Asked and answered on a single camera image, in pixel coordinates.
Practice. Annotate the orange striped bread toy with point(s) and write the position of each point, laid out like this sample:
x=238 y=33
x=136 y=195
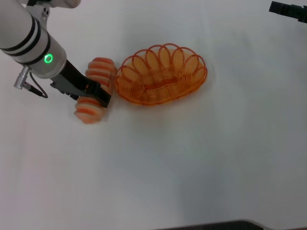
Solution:
x=100 y=69

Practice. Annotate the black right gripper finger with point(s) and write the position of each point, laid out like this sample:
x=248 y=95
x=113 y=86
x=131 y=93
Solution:
x=287 y=10

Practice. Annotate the dark rounded robot base edge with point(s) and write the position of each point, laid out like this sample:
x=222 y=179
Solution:
x=216 y=225

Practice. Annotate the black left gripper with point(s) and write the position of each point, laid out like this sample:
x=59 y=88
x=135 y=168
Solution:
x=72 y=79

